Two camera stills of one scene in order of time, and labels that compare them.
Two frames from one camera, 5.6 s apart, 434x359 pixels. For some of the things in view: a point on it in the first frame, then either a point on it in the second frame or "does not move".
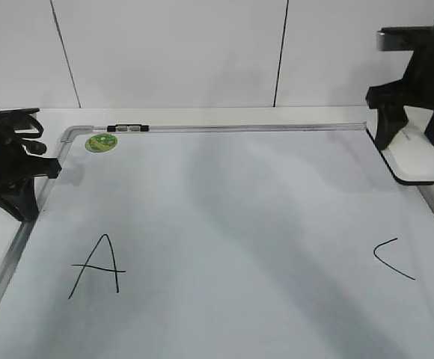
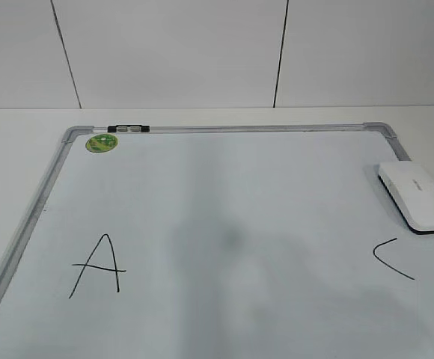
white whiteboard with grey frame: (228, 241) does not move
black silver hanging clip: (127, 128) does not move
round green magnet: (101, 142) does not move
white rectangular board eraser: (413, 156) → (423, 203)
